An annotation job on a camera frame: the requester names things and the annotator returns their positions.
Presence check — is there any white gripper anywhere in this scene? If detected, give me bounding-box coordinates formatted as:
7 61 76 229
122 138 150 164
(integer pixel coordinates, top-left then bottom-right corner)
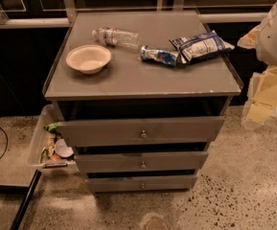
242 65 277 130

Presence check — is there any grey bottom drawer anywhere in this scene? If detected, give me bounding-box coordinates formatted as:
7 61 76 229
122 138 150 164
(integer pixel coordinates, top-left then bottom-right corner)
86 174 197 193

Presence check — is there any grey drawer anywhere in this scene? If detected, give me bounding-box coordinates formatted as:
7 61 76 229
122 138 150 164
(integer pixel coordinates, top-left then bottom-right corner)
86 174 197 193
75 151 208 173
58 116 224 147

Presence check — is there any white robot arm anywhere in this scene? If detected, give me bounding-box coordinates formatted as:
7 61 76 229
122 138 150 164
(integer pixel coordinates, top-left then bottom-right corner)
237 2 277 130

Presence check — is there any grey top drawer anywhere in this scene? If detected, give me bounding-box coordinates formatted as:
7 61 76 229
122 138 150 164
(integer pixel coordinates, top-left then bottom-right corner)
58 116 224 147

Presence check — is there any grey middle drawer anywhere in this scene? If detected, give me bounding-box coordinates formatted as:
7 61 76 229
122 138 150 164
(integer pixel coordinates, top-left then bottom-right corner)
75 151 208 173

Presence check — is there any grey drawer cabinet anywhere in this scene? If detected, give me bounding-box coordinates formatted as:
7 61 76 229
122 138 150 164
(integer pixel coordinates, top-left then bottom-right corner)
43 11 242 180

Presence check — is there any blue white chip bag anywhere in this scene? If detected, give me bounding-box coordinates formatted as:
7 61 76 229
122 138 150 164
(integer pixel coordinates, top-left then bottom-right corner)
170 31 234 64

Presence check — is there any crumpled blue snack wrapper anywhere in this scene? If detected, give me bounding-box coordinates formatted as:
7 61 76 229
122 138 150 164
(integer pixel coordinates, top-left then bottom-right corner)
140 45 178 68

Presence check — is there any clear plastic water bottle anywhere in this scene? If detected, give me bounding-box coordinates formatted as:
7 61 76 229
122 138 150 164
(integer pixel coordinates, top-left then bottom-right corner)
92 27 141 50

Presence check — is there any white crumpled cup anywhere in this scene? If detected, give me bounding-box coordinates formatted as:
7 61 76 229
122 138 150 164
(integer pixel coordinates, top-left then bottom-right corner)
55 139 74 158

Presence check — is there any green wrapper trash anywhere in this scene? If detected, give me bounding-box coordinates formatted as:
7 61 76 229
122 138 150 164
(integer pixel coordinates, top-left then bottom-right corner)
44 123 59 134

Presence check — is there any clear plastic bin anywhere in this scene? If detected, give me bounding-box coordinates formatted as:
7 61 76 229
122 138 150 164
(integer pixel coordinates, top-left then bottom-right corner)
27 104 79 176

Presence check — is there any metal railing frame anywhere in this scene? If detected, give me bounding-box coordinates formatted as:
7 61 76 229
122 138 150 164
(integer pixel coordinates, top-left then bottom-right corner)
0 0 277 30

